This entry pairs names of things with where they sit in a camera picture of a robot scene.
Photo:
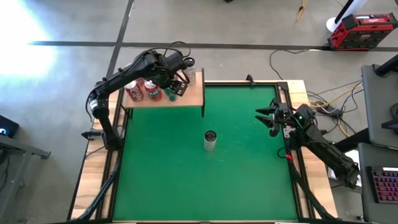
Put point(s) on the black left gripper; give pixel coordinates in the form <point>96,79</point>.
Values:
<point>166,79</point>

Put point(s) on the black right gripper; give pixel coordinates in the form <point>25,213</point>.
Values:
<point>283,116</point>

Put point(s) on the silver blue Red Bull can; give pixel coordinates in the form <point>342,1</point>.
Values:
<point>173,98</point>

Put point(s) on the white Celsius can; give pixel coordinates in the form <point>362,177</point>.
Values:
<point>190,74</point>
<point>210,144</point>

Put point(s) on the red Fanta can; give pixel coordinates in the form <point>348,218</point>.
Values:
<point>154,93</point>

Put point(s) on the red Coca-Cola can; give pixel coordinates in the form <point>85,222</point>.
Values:
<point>134,92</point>

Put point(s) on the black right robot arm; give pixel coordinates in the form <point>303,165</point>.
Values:
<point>326,152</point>

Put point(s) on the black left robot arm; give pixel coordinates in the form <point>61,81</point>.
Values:
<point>124,76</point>

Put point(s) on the black clamp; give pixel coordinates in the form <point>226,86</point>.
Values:
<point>249,79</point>

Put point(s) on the red clip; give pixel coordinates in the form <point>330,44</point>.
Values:
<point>289,157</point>

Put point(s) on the black power strip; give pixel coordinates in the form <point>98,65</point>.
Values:
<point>326,109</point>

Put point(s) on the thin yellow pole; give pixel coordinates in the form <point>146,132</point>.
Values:
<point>301,12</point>

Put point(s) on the white cylindrical pillar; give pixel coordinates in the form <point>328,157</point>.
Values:
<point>334,25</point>

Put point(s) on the red black tool case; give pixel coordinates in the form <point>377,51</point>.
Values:
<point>363,34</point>

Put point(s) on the backlit keyboard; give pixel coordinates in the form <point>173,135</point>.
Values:
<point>385,186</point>

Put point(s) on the black device blue light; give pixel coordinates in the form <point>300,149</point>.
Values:
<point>9,126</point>

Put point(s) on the wooden shelf black metal frame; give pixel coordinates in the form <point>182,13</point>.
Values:
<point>189,99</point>

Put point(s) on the black table frame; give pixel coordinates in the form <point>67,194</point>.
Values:
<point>242,84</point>

